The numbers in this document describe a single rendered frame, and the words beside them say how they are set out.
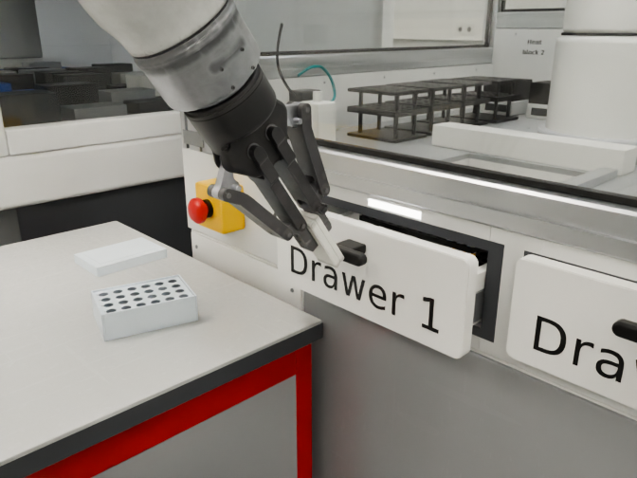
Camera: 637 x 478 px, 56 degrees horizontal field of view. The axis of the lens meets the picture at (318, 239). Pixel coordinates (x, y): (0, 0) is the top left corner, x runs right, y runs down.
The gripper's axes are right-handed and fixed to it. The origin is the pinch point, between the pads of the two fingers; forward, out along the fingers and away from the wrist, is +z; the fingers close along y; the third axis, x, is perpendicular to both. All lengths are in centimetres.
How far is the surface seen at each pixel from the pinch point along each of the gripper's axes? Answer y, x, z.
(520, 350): 3.1, -18.6, 14.0
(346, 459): -12.6, 6.9, 39.5
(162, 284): -10.3, 29.3, 9.5
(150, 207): 8, 82, 29
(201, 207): 2.1, 31.3, 6.8
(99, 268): -13.2, 45.5, 9.7
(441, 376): -0.4, -8.4, 22.1
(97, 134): 10, 80, 7
